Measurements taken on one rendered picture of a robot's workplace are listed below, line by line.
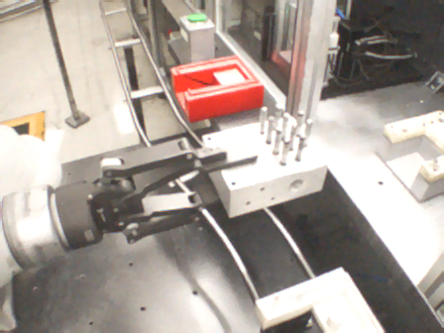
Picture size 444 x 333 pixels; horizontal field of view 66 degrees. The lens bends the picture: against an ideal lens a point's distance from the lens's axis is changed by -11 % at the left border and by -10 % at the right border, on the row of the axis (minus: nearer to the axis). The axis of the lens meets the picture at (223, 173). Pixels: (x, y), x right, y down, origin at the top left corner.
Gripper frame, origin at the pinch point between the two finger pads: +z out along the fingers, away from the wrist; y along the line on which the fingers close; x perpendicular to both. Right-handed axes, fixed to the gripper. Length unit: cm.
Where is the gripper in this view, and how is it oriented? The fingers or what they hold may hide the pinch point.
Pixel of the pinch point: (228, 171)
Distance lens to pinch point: 46.0
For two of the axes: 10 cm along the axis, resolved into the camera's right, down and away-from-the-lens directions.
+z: 9.4, -2.7, 2.3
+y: -0.2, -6.9, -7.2
